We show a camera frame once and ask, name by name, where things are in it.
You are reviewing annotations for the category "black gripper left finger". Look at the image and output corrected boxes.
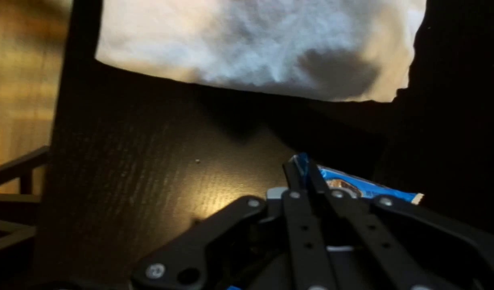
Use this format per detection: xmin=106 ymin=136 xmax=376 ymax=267
xmin=130 ymin=159 xmax=336 ymax=290

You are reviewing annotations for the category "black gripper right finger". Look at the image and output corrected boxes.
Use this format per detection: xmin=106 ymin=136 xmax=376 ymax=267
xmin=309 ymin=159 xmax=494 ymax=290

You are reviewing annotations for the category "blue candy bar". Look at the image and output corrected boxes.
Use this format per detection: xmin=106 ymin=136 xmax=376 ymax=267
xmin=267 ymin=151 xmax=425 ymax=207

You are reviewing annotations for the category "large white folded cloth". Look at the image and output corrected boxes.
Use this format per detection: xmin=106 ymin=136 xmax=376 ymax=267
xmin=93 ymin=0 xmax=428 ymax=103

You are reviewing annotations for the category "black wooden chair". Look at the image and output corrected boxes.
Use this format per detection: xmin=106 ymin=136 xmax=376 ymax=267
xmin=0 ymin=145 xmax=50 ymax=259

